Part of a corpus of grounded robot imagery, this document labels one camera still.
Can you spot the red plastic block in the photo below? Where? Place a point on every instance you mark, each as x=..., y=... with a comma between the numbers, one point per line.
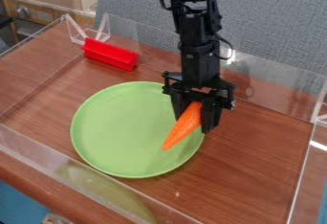
x=110, y=54

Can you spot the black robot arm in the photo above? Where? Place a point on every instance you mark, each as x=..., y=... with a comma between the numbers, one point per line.
x=198, y=82

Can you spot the green round plate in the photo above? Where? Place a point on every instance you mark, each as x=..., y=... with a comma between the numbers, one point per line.
x=119, y=128

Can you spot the orange toy carrot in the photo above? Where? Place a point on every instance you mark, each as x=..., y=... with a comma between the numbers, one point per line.
x=186, y=125

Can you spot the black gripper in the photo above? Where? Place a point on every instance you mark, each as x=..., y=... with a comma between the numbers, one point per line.
x=219, y=91

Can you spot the clear acrylic triangular bracket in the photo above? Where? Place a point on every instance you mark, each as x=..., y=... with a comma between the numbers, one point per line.
x=79, y=34

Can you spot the clear acrylic enclosure wall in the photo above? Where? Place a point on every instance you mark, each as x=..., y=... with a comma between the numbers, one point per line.
x=257, y=172

